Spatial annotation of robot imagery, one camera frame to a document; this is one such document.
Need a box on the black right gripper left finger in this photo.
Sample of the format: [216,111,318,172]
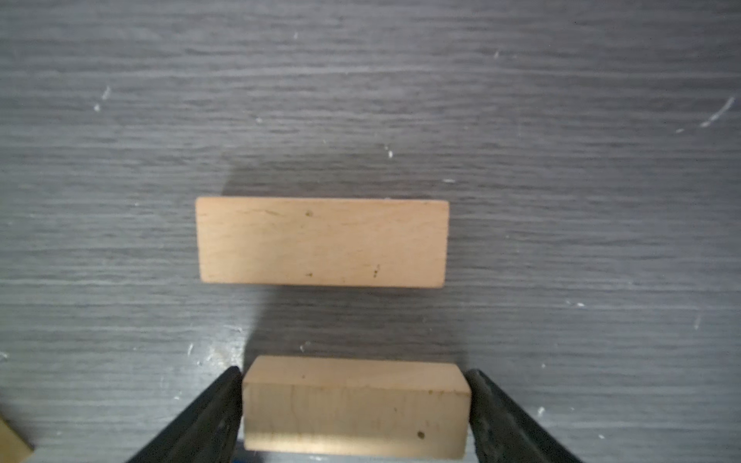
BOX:
[129,366,242,463]

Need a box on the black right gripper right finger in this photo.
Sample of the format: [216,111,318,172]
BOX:
[464,368,581,463]

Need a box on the natural wood bar block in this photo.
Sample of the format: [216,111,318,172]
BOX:
[195,197,450,289]
[242,355,472,459]

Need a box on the ribbed natural wood square block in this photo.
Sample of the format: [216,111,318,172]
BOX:
[0,418,34,463]

